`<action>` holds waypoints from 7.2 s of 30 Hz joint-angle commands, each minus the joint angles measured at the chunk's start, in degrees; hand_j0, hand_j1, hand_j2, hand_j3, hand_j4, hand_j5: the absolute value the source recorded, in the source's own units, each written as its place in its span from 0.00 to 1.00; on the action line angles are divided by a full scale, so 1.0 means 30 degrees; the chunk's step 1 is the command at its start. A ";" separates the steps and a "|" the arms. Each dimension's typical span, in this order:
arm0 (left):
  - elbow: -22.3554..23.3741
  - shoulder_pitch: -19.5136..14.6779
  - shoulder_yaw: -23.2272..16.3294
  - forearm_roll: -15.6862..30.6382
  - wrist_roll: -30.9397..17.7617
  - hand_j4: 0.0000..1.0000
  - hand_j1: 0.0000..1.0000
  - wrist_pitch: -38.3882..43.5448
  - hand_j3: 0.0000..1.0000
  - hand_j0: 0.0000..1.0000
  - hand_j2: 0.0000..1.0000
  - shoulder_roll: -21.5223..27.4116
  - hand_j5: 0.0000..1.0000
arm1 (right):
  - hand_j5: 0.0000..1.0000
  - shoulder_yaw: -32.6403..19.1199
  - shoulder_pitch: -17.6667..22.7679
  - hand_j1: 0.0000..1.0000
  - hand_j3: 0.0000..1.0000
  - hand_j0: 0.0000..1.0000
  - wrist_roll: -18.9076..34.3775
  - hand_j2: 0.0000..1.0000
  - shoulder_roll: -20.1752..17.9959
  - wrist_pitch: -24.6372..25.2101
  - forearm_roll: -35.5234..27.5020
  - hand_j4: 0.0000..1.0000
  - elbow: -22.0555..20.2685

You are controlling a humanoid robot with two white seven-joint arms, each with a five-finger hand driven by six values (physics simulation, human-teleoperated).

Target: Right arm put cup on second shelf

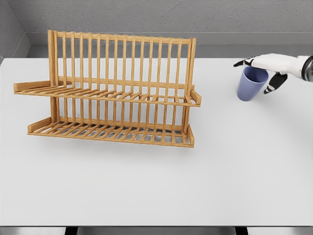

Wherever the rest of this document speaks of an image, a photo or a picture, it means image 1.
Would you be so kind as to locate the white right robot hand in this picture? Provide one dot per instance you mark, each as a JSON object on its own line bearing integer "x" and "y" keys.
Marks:
{"x": 267, "y": 62}

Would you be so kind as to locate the blue plastic cup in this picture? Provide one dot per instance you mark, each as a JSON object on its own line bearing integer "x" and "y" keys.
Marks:
{"x": 252, "y": 84}

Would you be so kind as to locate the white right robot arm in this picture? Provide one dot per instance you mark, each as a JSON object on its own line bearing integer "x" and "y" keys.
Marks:
{"x": 302, "y": 67}

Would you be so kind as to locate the wooden two-tier dish rack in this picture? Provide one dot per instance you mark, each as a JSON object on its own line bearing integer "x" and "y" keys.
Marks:
{"x": 117, "y": 90}

